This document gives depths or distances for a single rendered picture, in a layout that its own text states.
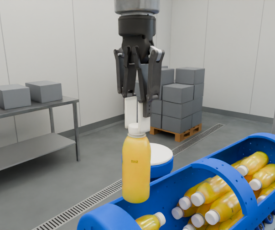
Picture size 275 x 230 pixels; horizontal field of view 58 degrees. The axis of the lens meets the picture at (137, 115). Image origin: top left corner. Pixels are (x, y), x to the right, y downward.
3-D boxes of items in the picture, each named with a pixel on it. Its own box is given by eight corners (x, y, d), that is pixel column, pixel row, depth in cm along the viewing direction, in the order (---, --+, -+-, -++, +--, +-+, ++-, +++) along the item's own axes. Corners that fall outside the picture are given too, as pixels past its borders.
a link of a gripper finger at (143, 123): (147, 99, 53) (150, 99, 53) (147, 130, 55) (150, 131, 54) (137, 101, 51) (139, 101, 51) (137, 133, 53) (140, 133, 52)
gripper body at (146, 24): (165, 15, 48) (164, 63, 51) (137, 18, 54) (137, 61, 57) (136, 12, 43) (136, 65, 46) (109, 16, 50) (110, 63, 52)
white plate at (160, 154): (116, 161, 126) (116, 163, 126) (171, 166, 121) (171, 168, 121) (128, 141, 152) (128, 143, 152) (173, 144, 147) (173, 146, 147)
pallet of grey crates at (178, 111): (201, 130, 482) (205, 68, 449) (179, 142, 423) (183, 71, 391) (152, 118, 557) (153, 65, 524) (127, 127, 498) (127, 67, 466)
